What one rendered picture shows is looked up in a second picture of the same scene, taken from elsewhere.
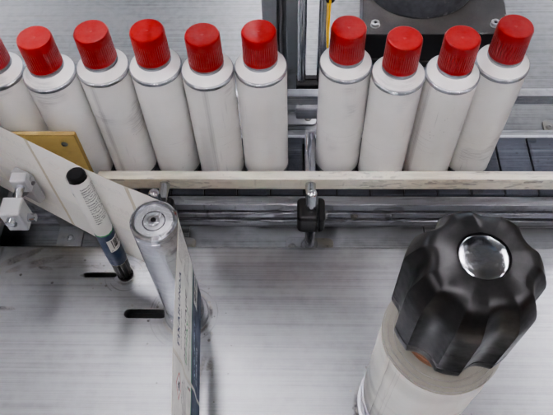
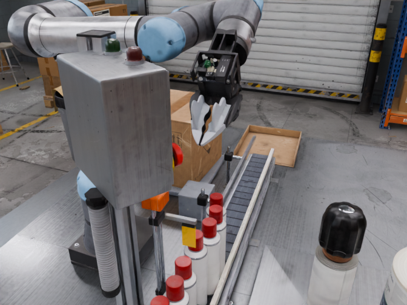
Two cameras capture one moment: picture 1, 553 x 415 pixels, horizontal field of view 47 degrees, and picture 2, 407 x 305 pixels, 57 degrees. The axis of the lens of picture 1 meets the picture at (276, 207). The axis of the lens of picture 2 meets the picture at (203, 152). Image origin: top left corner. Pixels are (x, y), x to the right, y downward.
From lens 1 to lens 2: 0.60 m
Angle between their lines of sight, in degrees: 59
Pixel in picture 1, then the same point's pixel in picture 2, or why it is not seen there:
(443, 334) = (361, 233)
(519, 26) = (217, 195)
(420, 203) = (231, 280)
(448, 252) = (344, 214)
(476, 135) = not seen: hidden behind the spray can
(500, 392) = not seen: hidden behind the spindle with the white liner
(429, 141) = (223, 253)
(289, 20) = (137, 272)
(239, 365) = not seen: outside the picture
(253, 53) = (189, 270)
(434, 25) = (140, 241)
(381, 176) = (221, 282)
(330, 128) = (203, 281)
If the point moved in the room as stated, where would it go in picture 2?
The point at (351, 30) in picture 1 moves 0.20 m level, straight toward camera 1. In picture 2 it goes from (198, 233) to (292, 262)
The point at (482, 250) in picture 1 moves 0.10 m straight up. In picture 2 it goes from (344, 208) to (354, 162)
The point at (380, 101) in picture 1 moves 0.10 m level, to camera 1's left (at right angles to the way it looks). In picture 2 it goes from (215, 250) to (203, 283)
